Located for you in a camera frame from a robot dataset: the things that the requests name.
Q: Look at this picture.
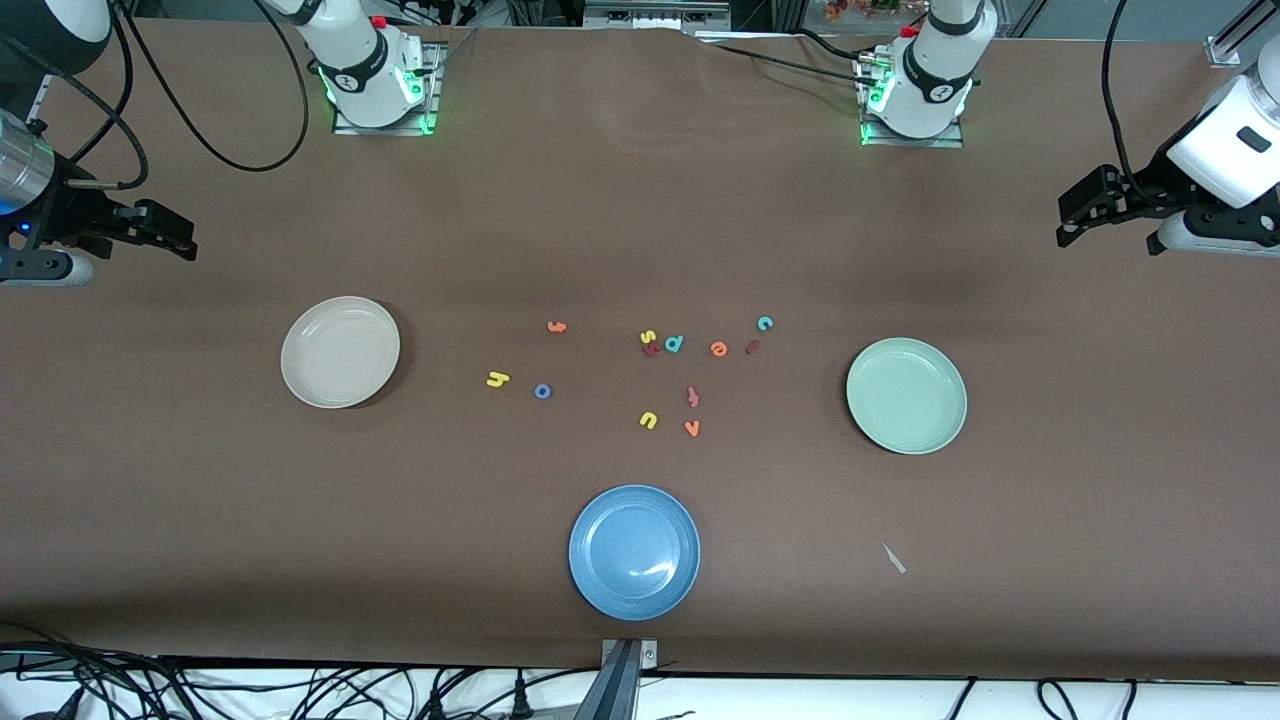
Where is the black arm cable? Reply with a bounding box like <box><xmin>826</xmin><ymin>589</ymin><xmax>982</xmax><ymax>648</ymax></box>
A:
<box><xmin>110</xmin><ymin>0</ymin><xmax>311</xmax><ymax>174</ymax></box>
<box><xmin>0</xmin><ymin>33</ymin><xmax>152</xmax><ymax>191</ymax></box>
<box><xmin>1100</xmin><ymin>0</ymin><xmax>1151</xmax><ymax>201</ymax></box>

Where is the beige brown plate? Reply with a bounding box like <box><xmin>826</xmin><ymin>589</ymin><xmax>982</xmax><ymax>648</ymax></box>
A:
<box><xmin>280</xmin><ymin>295</ymin><xmax>402</xmax><ymax>410</ymax></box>

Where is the pale green plate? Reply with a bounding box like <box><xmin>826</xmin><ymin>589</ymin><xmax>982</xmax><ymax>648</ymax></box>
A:
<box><xmin>845</xmin><ymin>337</ymin><xmax>969</xmax><ymax>456</ymax></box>

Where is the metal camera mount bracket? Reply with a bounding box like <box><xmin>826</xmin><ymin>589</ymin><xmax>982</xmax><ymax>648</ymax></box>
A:
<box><xmin>575</xmin><ymin>638</ymin><xmax>659</xmax><ymax>720</ymax></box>

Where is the blue plate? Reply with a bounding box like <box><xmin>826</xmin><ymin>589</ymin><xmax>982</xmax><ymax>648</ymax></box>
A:
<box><xmin>567</xmin><ymin>484</ymin><xmax>702</xmax><ymax>622</ymax></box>

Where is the grey power strip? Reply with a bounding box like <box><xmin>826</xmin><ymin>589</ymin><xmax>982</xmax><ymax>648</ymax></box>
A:
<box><xmin>583</xmin><ymin>0</ymin><xmax>733</xmax><ymax>33</ymax></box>

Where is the brown table cover sheet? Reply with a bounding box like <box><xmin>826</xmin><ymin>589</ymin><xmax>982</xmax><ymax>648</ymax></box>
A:
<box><xmin>0</xmin><ymin>18</ymin><xmax>1280</xmax><ymax>683</ymax></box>

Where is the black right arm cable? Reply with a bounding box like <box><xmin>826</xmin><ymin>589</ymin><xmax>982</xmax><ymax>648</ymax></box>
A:
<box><xmin>110</xmin><ymin>0</ymin><xmax>311</xmax><ymax>174</ymax></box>
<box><xmin>0</xmin><ymin>33</ymin><xmax>152</xmax><ymax>191</ymax></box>

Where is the orange decorative object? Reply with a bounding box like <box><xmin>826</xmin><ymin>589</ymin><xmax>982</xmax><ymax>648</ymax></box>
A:
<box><xmin>825</xmin><ymin>0</ymin><xmax>909</xmax><ymax>23</ymax></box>

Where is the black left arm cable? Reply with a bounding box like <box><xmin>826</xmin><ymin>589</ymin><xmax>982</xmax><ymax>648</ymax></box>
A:
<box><xmin>1100</xmin><ymin>0</ymin><xmax>1151</xmax><ymax>201</ymax></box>

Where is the black cable on table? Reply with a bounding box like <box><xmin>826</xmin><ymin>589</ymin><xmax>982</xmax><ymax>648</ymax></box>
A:
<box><xmin>788</xmin><ymin>27</ymin><xmax>873</xmax><ymax>63</ymax></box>
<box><xmin>700</xmin><ymin>40</ymin><xmax>867</xmax><ymax>83</ymax></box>

